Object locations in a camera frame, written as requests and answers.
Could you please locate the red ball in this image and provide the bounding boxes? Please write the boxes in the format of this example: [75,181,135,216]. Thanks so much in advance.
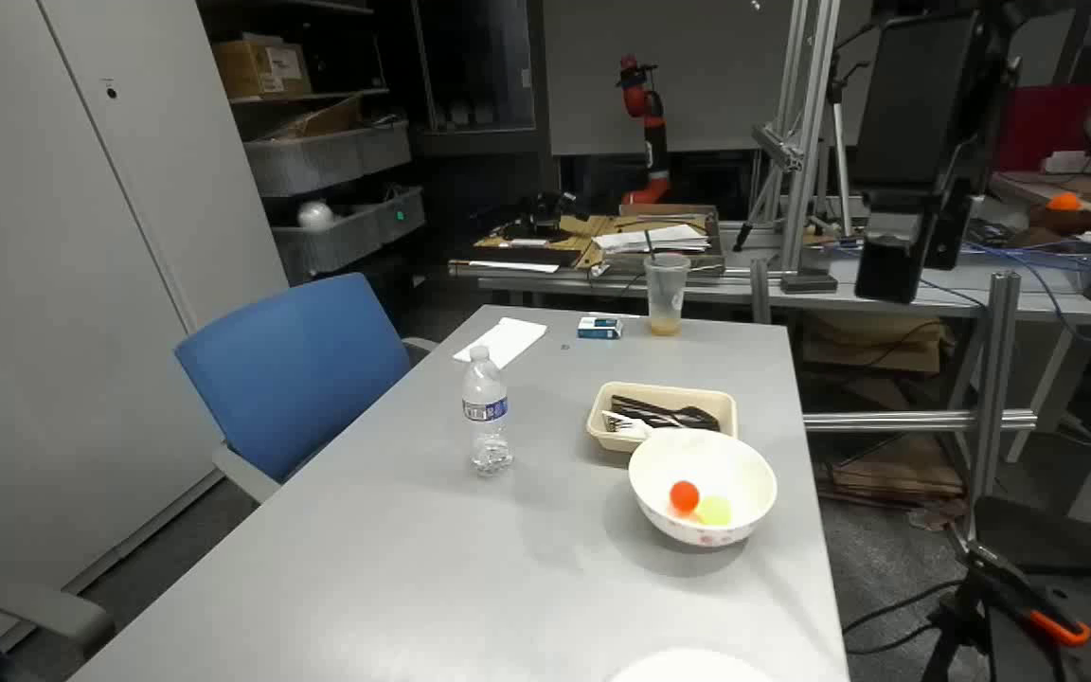
[668,476,706,520]

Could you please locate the white bowl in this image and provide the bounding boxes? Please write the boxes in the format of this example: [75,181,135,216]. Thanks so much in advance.
[623,426,779,549]

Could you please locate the white foam plate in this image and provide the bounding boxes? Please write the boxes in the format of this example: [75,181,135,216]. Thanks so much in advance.
[608,645,776,682]

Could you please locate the white paper sheet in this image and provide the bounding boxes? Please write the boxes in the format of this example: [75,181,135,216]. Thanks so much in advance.
[449,313,548,370]

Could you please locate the small blue white box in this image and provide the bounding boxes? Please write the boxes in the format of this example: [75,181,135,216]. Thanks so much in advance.
[573,312,623,342]

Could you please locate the clear plastic water bottle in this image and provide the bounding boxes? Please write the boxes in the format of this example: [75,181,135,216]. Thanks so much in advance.
[457,342,516,481]

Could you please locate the brown cardboard pieces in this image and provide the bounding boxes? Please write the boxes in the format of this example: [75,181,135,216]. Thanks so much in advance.
[472,203,727,277]

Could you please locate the white plastic cutlery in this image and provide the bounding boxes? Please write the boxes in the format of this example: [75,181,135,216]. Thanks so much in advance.
[602,409,659,445]

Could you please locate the clear plastic cup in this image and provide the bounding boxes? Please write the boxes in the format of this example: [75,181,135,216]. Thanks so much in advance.
[641,251,693,342]

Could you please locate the black plastic cutlery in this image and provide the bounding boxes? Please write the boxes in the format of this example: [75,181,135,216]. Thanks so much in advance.
[605,391,727,437]

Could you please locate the beige cutlery tray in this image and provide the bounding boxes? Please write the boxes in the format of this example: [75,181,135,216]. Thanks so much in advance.
[582,380,746,458]

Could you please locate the grey storage bin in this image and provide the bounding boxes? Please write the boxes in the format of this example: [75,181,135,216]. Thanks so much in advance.
[243,121,415,202]
[270,181,426,282]

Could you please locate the red and black figure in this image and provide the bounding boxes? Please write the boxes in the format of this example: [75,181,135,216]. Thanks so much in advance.
[612,54,673,208]

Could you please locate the white round object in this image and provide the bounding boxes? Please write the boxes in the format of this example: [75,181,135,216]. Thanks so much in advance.
[296,197,339,234]

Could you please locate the grey cluttered workbench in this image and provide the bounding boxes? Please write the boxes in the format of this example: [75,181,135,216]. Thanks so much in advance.
[445,242,1091,325]

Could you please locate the small black box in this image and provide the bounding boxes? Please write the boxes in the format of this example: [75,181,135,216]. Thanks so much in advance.
[852,229,923,306]

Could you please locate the flat brown cardboard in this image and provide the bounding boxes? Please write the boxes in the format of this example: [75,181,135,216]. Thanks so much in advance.
[820,445,974,510]

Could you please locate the cardboard box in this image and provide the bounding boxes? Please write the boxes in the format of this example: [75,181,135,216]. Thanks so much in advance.
[212,31,313,106]

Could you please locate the black monitor on bench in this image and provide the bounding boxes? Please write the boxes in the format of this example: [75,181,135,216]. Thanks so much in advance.
[848,8,1014,212]

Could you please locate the grey metal cabinet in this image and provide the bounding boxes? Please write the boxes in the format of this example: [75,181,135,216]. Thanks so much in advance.
[0,0,290,610]

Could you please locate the black tripod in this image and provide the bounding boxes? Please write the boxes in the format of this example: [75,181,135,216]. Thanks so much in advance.
[921,584,1072,682]

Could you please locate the red seat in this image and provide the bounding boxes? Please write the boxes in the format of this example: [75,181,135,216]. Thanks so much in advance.
[993,79,1091,176]

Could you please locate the tall aluminium extrusion frame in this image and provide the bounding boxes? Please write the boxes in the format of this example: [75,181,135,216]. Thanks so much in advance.
[751,0,843,294]

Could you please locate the black clamp with orange handle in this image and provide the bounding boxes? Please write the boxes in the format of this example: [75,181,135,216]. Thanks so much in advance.
[957,533,1091,651]

